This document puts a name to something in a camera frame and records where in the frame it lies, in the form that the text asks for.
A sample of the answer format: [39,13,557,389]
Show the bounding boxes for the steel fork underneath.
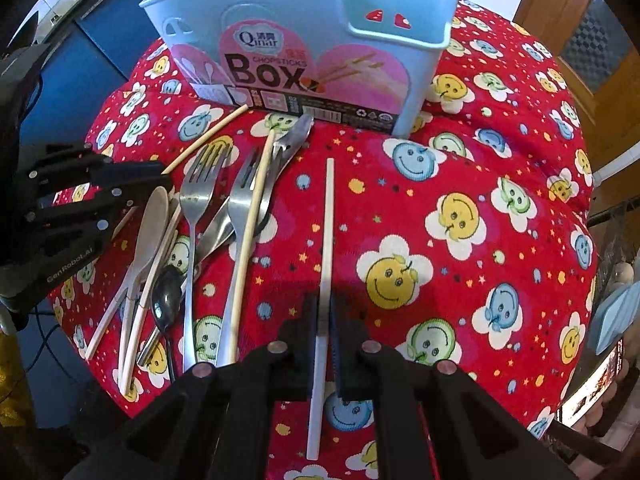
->
[195,114,314,264]

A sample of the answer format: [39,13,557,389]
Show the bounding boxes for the blue kitchen base cabinets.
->
[20,0,160,146]

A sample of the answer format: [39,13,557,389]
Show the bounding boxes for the steel fork middle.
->
[215,148,260,367]

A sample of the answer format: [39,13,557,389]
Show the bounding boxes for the dark steel spoon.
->
[137,266,184,382]

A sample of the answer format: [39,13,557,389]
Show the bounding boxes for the steel fork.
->
[215,148,260,367]
[180,144,231,372]

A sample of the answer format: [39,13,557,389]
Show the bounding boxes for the white chopstick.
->
[85,272,134,361]
[306,158,335,460]

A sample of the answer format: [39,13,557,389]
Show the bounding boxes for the cream chopstick left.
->
[118,198,181,396]

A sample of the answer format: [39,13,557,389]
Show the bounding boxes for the bamboo chopstick centre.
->
[226,131,276,363]

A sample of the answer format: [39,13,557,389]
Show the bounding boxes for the light blue chopsticks box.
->
[141,0,458,138]

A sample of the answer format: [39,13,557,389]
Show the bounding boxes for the wooden door with glass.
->
[515,0,639,214]

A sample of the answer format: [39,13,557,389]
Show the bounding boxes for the steel fork left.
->
[180,144,231,372]

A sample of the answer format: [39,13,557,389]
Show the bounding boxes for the long bamboo chopstick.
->
[112,104,250,238]

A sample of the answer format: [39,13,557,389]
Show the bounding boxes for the red smiley flower cloth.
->
[49,0,597,479]

